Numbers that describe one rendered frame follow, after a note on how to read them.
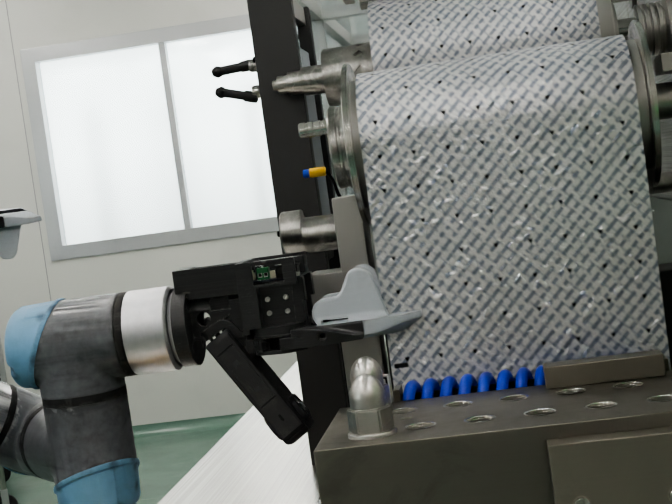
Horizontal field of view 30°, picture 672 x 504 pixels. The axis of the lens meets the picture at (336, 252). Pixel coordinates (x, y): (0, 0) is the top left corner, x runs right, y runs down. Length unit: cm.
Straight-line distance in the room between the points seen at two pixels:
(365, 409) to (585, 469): 16
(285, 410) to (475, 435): 24
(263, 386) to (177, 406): 590
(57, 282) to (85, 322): 597
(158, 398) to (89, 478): 587
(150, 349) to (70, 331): 7
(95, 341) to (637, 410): 47
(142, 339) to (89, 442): 10
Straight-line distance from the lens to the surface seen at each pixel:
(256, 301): 107
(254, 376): 108
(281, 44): 143
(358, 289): 107
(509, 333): 108
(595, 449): 88
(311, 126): 113
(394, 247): 108
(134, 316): 109
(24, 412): 123
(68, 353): 111
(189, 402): 696
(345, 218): 116
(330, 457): 91
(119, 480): 114
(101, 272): 699
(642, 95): 109
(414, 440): 90
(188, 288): 110
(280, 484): 140
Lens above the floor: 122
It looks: 3 degrees down
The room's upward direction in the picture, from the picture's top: 8 degrees counter-clockwise
